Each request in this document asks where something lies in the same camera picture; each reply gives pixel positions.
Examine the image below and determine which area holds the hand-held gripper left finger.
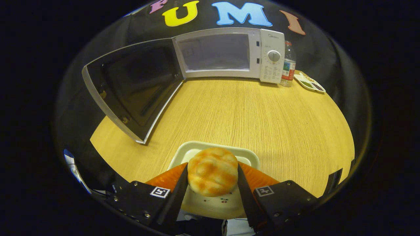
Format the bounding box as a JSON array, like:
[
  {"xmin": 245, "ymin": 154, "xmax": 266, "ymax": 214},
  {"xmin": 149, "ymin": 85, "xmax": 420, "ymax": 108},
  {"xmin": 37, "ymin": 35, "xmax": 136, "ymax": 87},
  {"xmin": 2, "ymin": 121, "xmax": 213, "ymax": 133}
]
[{"xmin": 112, "ymin": 163, "xmax": 189, "ymax": 226}]

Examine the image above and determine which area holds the black backdrop cloth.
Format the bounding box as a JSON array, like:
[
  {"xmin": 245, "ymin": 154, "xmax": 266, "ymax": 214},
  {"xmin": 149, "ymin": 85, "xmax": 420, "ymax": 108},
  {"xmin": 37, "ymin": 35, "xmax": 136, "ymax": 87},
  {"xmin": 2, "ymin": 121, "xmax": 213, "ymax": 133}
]
[{"xmin": 54, "ymin": 0, "xmax": 373, "ymax": 197}]

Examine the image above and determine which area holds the clear plastic water bottle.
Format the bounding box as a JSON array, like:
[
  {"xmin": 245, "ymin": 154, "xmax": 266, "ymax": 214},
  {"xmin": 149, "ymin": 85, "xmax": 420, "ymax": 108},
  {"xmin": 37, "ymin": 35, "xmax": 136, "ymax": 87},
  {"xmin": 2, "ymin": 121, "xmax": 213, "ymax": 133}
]
[{"xmin": 280, "ymin": 41, "xmax": 296, "ymax": 87}]

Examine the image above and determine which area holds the white divided dish with beans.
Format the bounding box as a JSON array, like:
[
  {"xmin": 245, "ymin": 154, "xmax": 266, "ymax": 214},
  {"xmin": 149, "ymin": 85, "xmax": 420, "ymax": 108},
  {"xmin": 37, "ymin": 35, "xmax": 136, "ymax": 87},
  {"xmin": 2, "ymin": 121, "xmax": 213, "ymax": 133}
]
[{"xmin": 294, "ymin": 72, "xmax": 326, "ymax": 93}]

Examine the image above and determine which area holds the round bread bun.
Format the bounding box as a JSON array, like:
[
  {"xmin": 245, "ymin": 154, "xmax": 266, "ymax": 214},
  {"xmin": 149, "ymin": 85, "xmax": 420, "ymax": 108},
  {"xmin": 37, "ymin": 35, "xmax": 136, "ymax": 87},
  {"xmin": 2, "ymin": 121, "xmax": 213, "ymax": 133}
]
[{"xmin": 187, "ymin": 147, "xmax": 239, "ymax": 197}]

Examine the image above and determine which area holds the white microwave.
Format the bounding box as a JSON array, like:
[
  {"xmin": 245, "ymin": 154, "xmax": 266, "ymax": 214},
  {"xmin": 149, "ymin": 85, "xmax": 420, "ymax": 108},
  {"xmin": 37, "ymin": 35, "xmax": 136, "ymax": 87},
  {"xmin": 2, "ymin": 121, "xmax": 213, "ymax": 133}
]
[{"xmin": 81, "ymin": 28, "xmax": 285, "ymax": 145}]

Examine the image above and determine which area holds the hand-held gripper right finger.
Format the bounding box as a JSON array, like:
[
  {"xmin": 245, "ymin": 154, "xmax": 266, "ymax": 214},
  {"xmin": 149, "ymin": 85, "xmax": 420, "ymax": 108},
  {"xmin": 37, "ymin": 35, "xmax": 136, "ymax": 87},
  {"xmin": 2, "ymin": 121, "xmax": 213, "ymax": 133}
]
[{"xmin": 237, "ymin": 163, "xmax": 318, "ymax": 231}]

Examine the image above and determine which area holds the cream rectangular tray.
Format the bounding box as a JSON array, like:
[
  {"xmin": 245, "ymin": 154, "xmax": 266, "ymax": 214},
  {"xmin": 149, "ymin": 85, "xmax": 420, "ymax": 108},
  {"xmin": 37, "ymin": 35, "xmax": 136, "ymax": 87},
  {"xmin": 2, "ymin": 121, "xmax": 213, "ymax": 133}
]
[{"xmin": 168, "ymin": 141, "xmax": 260, "ymax": 219}]

